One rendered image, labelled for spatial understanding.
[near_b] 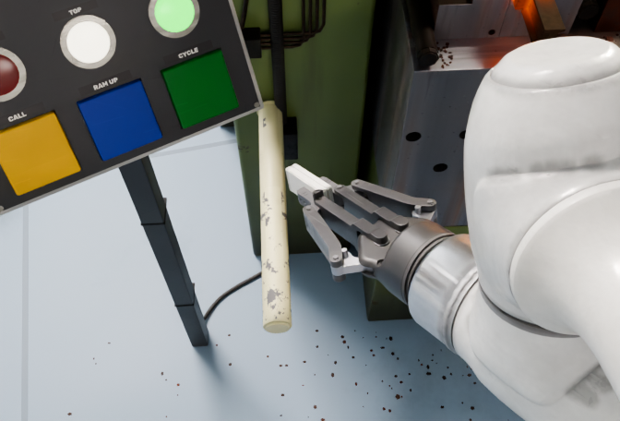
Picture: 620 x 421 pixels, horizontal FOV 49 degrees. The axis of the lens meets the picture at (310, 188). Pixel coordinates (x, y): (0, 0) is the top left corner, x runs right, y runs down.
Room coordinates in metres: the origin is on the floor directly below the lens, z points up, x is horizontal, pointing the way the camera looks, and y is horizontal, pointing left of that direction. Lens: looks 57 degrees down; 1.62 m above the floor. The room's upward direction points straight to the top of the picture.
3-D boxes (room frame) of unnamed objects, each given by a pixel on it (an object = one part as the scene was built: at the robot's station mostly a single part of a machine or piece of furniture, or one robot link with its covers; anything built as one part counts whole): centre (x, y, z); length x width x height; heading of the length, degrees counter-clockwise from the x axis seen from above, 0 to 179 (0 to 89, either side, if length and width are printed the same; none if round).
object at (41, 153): (0.45, 0.31, 1.01); 0.07 x 0.05 x 0.07; 118
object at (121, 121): (0.50, 0.22, 1.01); 0.07 x 0.05 x 0.07; 118
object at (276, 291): (0.61, 0.06, 0.62); 0.44 x 0.05 x 0.05; 3
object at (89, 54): (0.54, 0.24, 1.09); 0.05 x 0.03 x 0.04; 93
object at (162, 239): (0.61, 0.27, 0.54); 0.04 x 0.04 x 1.08; 3
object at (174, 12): (0.58, 0.15, 1.09); 0.05 x 0.03 x 0.04; 93
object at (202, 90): (0.54, 0.13, 1.01); 0.07 x 0.05 x 0.07; 118
